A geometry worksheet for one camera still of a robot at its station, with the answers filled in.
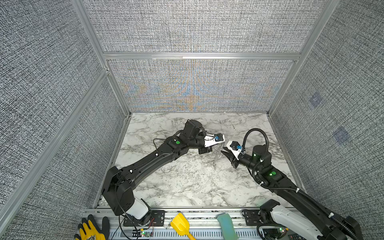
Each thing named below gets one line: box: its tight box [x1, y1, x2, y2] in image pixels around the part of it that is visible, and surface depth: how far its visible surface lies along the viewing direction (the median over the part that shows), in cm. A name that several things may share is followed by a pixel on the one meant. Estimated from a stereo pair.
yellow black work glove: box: [74, 214, 110, 240], surface depth 70 cm
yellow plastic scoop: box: [170, 212, 196, 240], surface depth 73 cm
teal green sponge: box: [217, 213, 239, 240], surface depth 71 cm
